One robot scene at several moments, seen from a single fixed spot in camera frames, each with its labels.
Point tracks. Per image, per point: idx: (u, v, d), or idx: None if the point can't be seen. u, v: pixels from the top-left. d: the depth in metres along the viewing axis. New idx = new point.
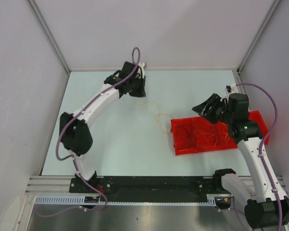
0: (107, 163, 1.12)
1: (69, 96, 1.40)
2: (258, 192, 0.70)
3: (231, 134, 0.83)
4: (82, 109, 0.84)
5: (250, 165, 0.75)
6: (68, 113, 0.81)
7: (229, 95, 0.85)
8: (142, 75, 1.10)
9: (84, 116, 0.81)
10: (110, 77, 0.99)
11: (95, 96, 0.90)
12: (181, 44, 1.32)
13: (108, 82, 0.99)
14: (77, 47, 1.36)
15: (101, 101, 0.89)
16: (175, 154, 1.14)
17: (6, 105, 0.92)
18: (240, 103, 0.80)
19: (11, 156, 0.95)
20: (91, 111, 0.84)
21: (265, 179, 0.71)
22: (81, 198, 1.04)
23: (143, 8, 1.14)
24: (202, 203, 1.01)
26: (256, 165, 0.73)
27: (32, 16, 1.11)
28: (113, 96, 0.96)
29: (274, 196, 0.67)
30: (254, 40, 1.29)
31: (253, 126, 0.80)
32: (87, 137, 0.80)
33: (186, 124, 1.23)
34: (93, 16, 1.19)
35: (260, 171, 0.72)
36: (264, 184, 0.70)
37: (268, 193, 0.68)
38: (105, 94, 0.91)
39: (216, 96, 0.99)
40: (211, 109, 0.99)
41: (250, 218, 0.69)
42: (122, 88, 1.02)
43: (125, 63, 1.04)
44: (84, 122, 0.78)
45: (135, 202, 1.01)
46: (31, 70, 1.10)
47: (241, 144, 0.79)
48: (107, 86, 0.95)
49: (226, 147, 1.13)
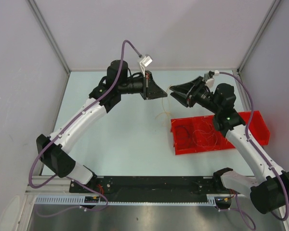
0: (107, 163, 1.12)
1: (69, 96, 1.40)
2: (258, 173, 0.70)
3: (216, 126, 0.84)
4: (59, 132, 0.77)
5: (243, 151, 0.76)
6: (44, 136, 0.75)
7: (216, 89, 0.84)
8: (144, 73, 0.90)
9: (61, 140, 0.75)
10: (95, 90, 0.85)
11: (76, 115, 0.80)
12: (181, 44, 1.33)
13: (92, 96, 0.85)
14: (77, 47, 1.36)
15: (82, 121, 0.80)
16: (175, 154, 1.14)
17: (6, 105, 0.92)
18: (227, 99, 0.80)
19: (11, 156, 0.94)
20: (70, 133, 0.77)
21: (259, 160, 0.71)
22: (81, 198, 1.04)
23: (143, 8, 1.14)
24: (202, 203, 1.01)
26: (248, 149, 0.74)
27: (33, 16, 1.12)
28: (98, 113, 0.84)
29: (272, 173, 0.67)
30: (254, 40, 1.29)
31: (236, 117, 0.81)
32: (65, 163, 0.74)
33: (185, 124, 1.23)
34: (93, 17, 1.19)
35: (253, 154, 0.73)
36: (259, 164, 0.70)
37: (266, 171, 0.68)
38: (87, 111, 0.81)
39: (201, 78, 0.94)
40: (196, 92, 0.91)
41: (258, 205, 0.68)
42: (109, 101, 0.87)
43: (108, 67, 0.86)
44: (59, 148, 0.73)
45: (135, 202, 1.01)
46: (31, 70, 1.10)
47: (229, 135, 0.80)
48: (91, 100, 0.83)
49: (226, 147, 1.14)
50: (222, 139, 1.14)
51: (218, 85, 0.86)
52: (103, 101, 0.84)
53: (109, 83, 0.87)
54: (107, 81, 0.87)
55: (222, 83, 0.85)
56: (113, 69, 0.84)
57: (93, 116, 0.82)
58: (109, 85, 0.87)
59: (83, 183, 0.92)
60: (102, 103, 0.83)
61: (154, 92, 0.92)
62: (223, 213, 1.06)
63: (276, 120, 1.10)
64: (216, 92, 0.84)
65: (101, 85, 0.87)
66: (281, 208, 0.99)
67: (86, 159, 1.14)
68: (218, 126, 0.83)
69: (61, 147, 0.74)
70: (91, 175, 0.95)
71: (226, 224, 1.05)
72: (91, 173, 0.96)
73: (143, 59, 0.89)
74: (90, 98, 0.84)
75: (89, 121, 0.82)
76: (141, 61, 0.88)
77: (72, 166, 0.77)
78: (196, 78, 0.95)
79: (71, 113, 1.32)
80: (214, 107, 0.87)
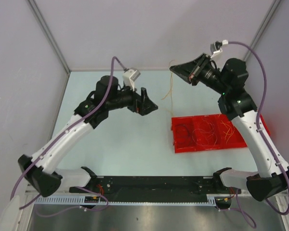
0: (107, 163, 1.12)
1: (68, 96, 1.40)
2: (263, 168, 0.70)
3: (223, 108, 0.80)
4: (41, 152, 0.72)
5: (250, 142, 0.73)
6: (27, 156, 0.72)
7: (226, 65, 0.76)
8: (134, 88, 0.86)
9: (43, 162, 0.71)
10: (81, 106, 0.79)
11: (59, 134, 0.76)
12: (181, 44, 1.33)
13: (78, 112, 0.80)
14: (77, 47, 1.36)
15: (65, 140, 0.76)
16: (175, 152, 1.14)
17: (6, 105, 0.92)
18: (239, 78, 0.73)
19: (11, 156, 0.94)
20: (53, 154, 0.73)
21: (268, 154, 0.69)
22: (81, 198, 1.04)
23: (143, 8, 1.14)
24: (201, 203, 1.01)
26: (256, 141, 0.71)
27: (33, 16, 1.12)
28: (84, 131, 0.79)
29: (279, 170, 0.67)
30: (254, 41, 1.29)
31: (246, 99, 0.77)
32: (49, 185, 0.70)
33: (186, 122, 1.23)
34: (93, 17, 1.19)
35: (261, 147, 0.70)
36: (267, 160, 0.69)
37: (272, 167, 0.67)
38: (71, 130, 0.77)
39: (204, 55, 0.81)
40: (200, 70, 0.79)
41: (255, 195, 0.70)
42: (95, 117, 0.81)
43: (98, 82, 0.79)
44: (41, 171, 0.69)
45: (135, 202, 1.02)
46: (31, 70, 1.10)
47: (237, 120, 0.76)
48: (76, 118, 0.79)
49: (226, 146, 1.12)
50: (222, 138, 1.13)
51: (226, 61, 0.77)
52: (88, 120, 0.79)
53: (97, 98, 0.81)
54: (96, 96, 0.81)
55: (233, 59, 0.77)
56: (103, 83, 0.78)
57: (76, 134, 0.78)
58: (97, 101, 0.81)
59: (81, 186, 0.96)
60: (87, 122, 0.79)
61: (145, 107, 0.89)
62: (223, 213, 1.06)
63: (276, 121, 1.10)
64: (225, 68, 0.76)
65: (89, 100, 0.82)
66: (281, 208, 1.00)
67: (86, 159, 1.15)
68: (225, 109, 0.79)
69: (43, 170, 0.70)
70: (90, 177, 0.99)
71: (227, 224, 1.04)
72: (89, 176, 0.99)
73: (131, 74, 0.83)
74: (75, 115, 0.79)
75: (73, 139, 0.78)
76: (130, 76, 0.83)
77: (58, 185, 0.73)
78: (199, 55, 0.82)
79: (71, 113, 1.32)
80: (221, 86, 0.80)
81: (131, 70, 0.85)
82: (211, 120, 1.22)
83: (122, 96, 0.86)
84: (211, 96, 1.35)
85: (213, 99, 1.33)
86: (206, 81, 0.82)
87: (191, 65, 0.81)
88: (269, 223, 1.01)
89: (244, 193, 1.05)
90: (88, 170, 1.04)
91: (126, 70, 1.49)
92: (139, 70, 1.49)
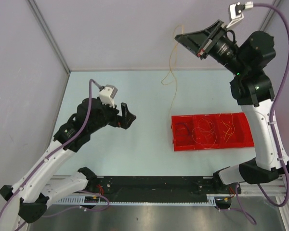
0: (107, 163, 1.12)
1: (68, 96, 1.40)
2: (263, 160, 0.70)
3: (236, 91, 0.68)
4: (21, 184, 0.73)
5: (256, 132, 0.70)
6: (8, 187, 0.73)
7: (250, 40, 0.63)
8: (113, 105, 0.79)
9: (23, 193, 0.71)
10: (60, 130, 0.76)
11: (38, 163, 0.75)
12: (181, 44, 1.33)
13: (58, 137, 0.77)
14: (77, 47, 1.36)
15: (45, 169, 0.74)
16: (174, 150, 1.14)
17: (6, 105, 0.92)
18: (264, 58, 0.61)
19: (11, 156, 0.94)
20: (32, 185, 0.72)
21: (273, 148, 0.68)
22: (81, 198, 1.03)
23: (143, 8, 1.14)
24: (202, 203, 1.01)
26: (265, 135, 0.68)
27: (33, 16, 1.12)
28: (64, 157, 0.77)
29: (278, 163, 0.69)
30: None
31: (265, 82, 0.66)
32: (32, 211, 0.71)
33: (186, 121, 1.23)
34: (93, 17, 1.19)
35: (268, 141, 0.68)
36: (270, 154, 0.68)
37: (274, 161, 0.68)
38: (50, 158, 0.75)
39: (220, 22, 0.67)
40: (213, 42, 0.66)
41: (247, 178, 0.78)
42: (75, 141, 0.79)
43: (80, 105, 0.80)
44: (22, 202, 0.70)
45: (135, 202, 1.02)
46: (31, 70, 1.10)
47: (248, 107, 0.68)
48: (57, 144, 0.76)
49: (225, 146, 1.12)
50: (221, 138, 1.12)
51: (251, 34, 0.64)
52: (67, 145, 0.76)
53: (79, 121, 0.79)
54: (76, 119, 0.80)
55: (258, 32, 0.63)
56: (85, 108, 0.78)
57: (57, 161, 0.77)
58: (78, 124, 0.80)
59: (81, 188, 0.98)
60: (66, 147, 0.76)
61: (127, 121, 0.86)
62: (223, 212, 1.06)
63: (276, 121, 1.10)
64: (247, 43, 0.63)
65: (69, 123, 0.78)
66: (281, 208, 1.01)
67: (86, 159, 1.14)
68: (239, 93, 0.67)
69: (24, 200, 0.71)
70: (87, 181, 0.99)
71: (227, 224, 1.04)
72: (85, 181, 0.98)
73: (110, 94, 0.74)
74: (54, 141, 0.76)
75: (55, 166, 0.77)
76: (109, 96, 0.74)
77: (43, 209, 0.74)
78: (214, 23, 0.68)
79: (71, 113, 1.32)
80: (236, 65, 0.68)
81: (109, 89, 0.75)
82: (211, 119, 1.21)
83: (103, 115, 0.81)
84: (211, 96, 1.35)
85: (213, 99, 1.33)
86: (219, 57, 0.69)
87: (203, 36, 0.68)
88: (269, 223, 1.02)
89: (244, 192, 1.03)
90: (86, 172, 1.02)
91: (126, 70, 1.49)
92: (139, 70, 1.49)
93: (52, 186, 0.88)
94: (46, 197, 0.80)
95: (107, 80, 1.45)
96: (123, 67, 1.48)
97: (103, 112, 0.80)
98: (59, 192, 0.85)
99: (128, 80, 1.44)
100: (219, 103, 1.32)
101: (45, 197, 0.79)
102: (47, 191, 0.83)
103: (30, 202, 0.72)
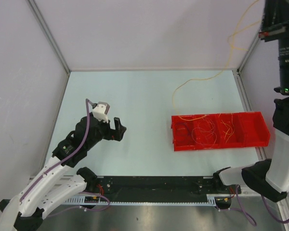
0: (107, 163, 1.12)
1: (68, 95, 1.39)
2: (277, 180, 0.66)
3: (284, 118, 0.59)
4: (19, 198, 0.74)
5: (286, 155, 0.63)
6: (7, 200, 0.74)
7: None
8: (107, 119, 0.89)
9: (20, 207, 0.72)
10: (59, 147, 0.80)
11: (37, 178, 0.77)
12: (181, 44, 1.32)
13: (56, 153, 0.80)
14: (77, 47, 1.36)
15: (44, 184, 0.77)
16: (174, 150, 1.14)
17: (6, 105, 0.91)
18: None
19: (11, 156, 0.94)
20: (31, 198, 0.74)
21: None
22: (81, 198, 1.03)
23: (142, 8, 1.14)
24: (201, 203, 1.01)
26: None
27: (32, 16, 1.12)
28: (62, 173, 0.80)
29: None
30: (253, 41, 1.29)
31: None
32: (29, 223, 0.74)
33: (186, 121, 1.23)
34: (92, 17, 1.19)
35: None
36: (288, 180, 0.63)
37: (288, 186, 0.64)
38: (48, 173, 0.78)
39: None
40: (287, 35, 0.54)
41: (249, 185, 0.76)
42: (73, 157, 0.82)
43: (78, 123, 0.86)
44: (19, 216, 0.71)
45: (135, 202, 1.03)
46: (31, 70, 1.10)
47: None
48: (55, 160, 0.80)
49: (225, 146, 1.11)
50: (222, 138, 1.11)
51: None
52: (65, 160, 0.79)
53: (77, 138, 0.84)
54: (74, 135, 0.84)
55: None
56: (83, 125, 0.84)
57: (55, 177, 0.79)
58: (76, 141, 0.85)
59: (81, 190, 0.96)
60: (64, 163, 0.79)
61: (120, 133, 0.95)
62: (223, 212, 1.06)
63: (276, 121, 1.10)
64: None
65: (68, 140, 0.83)
66: (281, 208, 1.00)
67: (86, 159, 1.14)
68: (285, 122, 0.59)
69: (21, 214, 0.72)
70: (85, 183, 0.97)
71: (227, 224, 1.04)
72: (84, 184, 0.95)
73: (104, 109, 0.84)
74: (53, 157, 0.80)
75: (52, 181, 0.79)
76: (103, 112, 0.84)
77: (39, 221, 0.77)
78: None
79: (71, 113, 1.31)
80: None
81: (102, 106, 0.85)
82: (211, 119, 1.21)
83: (98, 131, 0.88)
84: (211, 96, 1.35)
85: (213, 99, 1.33)
86: (284, 53, 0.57)
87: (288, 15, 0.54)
88: (269, 223, 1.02)
89: (244, 192, 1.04)
90: (86, 172, 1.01)
91: (125, 70, 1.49)
92: (139, 70, 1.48)
93: (48, 195, 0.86)
94: (41, 209, 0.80)
95: (106, 80, 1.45)
96: (122, 67, 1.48)
97: (99, 128, 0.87)
98: (54, 202, 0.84)
99: (127, 79, 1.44)
100: (219, 103, 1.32)
101: (40, 209, 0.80)
102: (42, 203, 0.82)
103: (27, 216, 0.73)
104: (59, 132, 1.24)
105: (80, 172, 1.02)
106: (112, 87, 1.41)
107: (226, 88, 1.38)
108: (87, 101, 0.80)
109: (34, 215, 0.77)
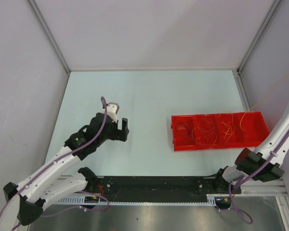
0: (107, 163, 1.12)
1: (68, 95, 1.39)
2: (261, 144, 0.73)
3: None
4: (27, 182, 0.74)
5: (281, 119, 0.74)
6: (13, 185, 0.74)
7: None
8: (115, 120, 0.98)
9: (27, 192, 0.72)
10: (71, 137, 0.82)
11: (47, 164, 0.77)
12: (181, 44, 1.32)
13: (68, 144, 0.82)
14: (77, 47, 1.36)
15: (54, 172, 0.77)
16: (174, 150, 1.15)
17: (6, 105, 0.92)
18: None
19: (11, 156, 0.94)
20: (38, 184, 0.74)
21: (276, 141, 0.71)
22: (81, 198, 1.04)
23: (142, 8, 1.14)
24: (202, 203, 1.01)
26: (282, 126, 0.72)
27: (33, 17, 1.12)
28: (71, 163, 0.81)
29: (267, 155, 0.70)
30: (253, 41, 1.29)
31: None
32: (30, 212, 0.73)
33: (186, 121, 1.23)
34: (93, 17, 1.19)
35: (279, 132, 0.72)
36: (269, 143, 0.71)
37: (266, 149, 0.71)
38: (59, 161, 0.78)
39: None
40: None
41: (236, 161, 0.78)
42: (84, 149, 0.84)
43: (94, 119, 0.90)
44: (24, 201, 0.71)
45: (135, 202, 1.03)
46: (31, 70, 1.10)
47: None
48: (66, 149, 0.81)
49: (226, 145, 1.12)
50: (223, 138, 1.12)
51: None
52: (76, 151, 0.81)
53: (89, 133, 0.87)
54: (87, 130, 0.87)
55: None
56: (97, 121, 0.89)
57: (64, 168, 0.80)
58: (88, 135, 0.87)
59: (80, 189, 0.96)
60: (75, 153, 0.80)
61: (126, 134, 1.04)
62: (222, 213, 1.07)
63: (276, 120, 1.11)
64: None
65: (81, 133, 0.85)
66: (281, 208, 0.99)
67: (86, 159, 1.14)
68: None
69: (27, 199, 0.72)
70: (86, 182, 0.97)
71: (226, 224, 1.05)
72: (85, 182, 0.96)
73: (115, 109, 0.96)
74: (65, 146, 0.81)
75: (60, 171, 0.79)
76: (115, 111, 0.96)
77: (39, 212, 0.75)
78: None
79: (71, 113, 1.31)
80: None
81: (113, 106, 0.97)
82: (211, 119, 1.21)
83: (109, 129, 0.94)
84: (211, 96, 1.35)
85: (213, 99, 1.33)
86: None
87: None
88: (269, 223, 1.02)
89: (244, 192, 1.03)
90: (86, 172, 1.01)
91: (125, 70, 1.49)
92: (139, 70, 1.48)
93: (49, 188, 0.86)
94: (43, 199, 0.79)
95: (106, 80, 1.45)
96: (122, 67, 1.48)
97: (111, 125, 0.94)
98: (56, 195, 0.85)
99: (127, 79, 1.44)
100: (219, 103, 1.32)
101: (42, 199, 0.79)
102: (44, 194, 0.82)
103: (31, 203, 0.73)
104: (59, 132, 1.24)
105: (83, 170, 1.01)
106: (112, 87, 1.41)
107: (226, 88, 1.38)
108: (103, 98, 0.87)
109: (36, 203, 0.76)
